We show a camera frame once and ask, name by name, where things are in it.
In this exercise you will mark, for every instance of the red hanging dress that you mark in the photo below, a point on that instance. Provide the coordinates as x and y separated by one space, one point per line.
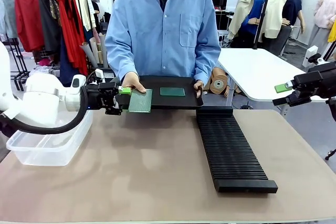
71 32

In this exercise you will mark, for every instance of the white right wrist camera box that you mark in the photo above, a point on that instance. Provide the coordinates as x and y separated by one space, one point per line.
309 56

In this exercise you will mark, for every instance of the black slotted PCB rack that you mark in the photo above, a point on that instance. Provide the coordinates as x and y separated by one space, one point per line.
231 150

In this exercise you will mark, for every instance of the cardboard tube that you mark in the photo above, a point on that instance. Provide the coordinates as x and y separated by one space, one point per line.
95 48
103 48
89 56

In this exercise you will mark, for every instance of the cream hanging garment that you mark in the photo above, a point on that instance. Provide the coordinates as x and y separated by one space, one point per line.
86 9

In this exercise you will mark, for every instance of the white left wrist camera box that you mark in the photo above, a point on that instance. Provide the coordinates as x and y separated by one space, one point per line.
100 75

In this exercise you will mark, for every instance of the person's left hand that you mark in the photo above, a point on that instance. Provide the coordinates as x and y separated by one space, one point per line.
199 85

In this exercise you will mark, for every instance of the person's left forearm blue sleeve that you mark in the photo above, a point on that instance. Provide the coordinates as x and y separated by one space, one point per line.
207 64

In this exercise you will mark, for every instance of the dark green PCB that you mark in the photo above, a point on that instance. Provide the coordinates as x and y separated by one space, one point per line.
172 91

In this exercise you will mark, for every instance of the dark grey hanging jacket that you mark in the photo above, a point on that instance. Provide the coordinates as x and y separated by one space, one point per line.
50 35

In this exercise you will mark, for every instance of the person's right hand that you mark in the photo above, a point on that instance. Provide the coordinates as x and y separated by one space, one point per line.
132 81

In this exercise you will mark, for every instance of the mannequin pink top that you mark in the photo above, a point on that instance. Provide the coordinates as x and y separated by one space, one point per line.
324 9

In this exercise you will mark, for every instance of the brown paper rolls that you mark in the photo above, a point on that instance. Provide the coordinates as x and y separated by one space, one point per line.
218 82

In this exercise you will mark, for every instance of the mannequin cream jacket blue shirt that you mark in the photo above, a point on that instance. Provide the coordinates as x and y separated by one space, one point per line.
248 9

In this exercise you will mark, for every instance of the white monitor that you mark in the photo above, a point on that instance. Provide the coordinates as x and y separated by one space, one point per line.
232 3

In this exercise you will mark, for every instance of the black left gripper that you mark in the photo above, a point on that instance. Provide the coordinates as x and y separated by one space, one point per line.
101 96

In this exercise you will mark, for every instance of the light green PCB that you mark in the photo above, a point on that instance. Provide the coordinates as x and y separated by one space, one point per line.
140 102

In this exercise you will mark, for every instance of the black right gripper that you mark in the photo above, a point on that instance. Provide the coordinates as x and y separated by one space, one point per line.
317 83

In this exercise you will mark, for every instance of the yellow garment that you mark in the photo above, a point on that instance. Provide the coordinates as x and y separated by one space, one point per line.
333 30

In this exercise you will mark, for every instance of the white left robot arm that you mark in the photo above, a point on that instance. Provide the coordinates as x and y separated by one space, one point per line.
39 95

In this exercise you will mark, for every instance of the person's right forearm blue sleeve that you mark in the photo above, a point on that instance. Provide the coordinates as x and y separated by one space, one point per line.
123 64

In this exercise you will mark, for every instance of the patterned brown scarf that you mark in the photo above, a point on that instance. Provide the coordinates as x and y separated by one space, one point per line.
54 9

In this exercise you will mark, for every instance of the clear plastic storage box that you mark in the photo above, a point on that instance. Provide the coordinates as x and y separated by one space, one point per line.
52 153

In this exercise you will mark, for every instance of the red hanging shirt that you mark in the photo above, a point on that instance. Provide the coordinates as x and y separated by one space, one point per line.
27 16

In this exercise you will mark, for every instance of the black tripod foot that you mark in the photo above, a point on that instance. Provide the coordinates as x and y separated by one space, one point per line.
331 154

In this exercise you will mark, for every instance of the black tripod pole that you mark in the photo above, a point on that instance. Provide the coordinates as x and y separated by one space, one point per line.
262 16

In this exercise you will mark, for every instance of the grey hanging shirt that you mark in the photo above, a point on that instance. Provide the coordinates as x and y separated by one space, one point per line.
8 9

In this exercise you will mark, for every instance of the mannequin cream and navy top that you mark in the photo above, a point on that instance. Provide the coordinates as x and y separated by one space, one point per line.
282 14

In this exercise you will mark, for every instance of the white table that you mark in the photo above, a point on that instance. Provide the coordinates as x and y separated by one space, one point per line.
262 72

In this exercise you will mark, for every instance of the black plastic tray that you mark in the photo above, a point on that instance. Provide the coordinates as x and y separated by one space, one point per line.
170 101

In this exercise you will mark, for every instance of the person's blue shirt torso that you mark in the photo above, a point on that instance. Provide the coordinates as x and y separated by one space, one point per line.
162 32

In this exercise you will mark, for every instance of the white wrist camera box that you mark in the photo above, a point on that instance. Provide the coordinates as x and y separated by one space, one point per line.
100 75
309 56

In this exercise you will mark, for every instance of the navy blue hanging garment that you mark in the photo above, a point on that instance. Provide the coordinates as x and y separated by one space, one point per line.
67 66

